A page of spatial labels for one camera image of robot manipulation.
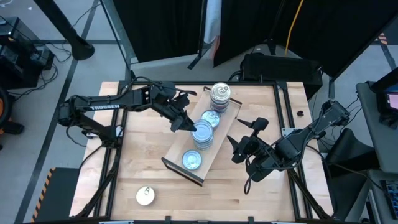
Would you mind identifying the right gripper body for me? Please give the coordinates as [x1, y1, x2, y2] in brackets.
[232, 117, 282, 184]

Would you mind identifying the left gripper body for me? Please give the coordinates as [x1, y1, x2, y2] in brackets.
[161, 93, 191, 133]

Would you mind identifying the red white tuna can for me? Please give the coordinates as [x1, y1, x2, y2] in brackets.
[200, 110, 221, 129]

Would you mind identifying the teal tuna can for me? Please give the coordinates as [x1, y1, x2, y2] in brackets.
[182, 149, 203, 171]

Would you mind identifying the black stand foot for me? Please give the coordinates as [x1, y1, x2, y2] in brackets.
[187, 0, 208, 70]

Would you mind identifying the black equipment box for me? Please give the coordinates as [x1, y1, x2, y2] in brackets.
[239, 52, 324, 100]

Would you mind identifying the black curtain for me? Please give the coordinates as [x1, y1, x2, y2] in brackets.
[112, 0, 208, 63]
[213, 0, 398, 78]

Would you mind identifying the black office chair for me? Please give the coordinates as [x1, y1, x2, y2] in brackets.
[323, 127, 379, 222]

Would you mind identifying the grey desk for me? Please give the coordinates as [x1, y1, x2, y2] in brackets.
[356, 80, 398, 175]
[366, 169, 398, 224]

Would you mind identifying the black keyboard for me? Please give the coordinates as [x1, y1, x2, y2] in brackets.
[379, 179, 398, 220]

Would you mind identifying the black pole with round base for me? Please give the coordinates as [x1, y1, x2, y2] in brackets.
[33, 0, 96, 62]

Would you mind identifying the black monitor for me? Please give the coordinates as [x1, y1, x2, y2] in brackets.
[371, 67, 398, 128]

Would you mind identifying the black hazard-striped platform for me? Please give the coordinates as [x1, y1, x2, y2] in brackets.
[30, 167, 81, 223]

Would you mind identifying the black equipment cart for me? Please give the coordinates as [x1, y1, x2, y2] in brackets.
[0, 17, 56, 91]

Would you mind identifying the orange black floor machine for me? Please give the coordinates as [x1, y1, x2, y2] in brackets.
[0, 86, 25, 150]

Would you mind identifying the wooden shelf with black frame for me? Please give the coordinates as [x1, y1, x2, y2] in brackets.
[160, 86, 243, 187]

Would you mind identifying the black aluminium table frame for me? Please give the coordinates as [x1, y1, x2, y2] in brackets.
[74, 80, 332, 222]

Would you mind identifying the grey metal post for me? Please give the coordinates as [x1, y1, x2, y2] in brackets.
[98, 0, 139, 82]

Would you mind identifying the yellow cable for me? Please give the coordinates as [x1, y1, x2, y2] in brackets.
[284, 0, 305, 58]

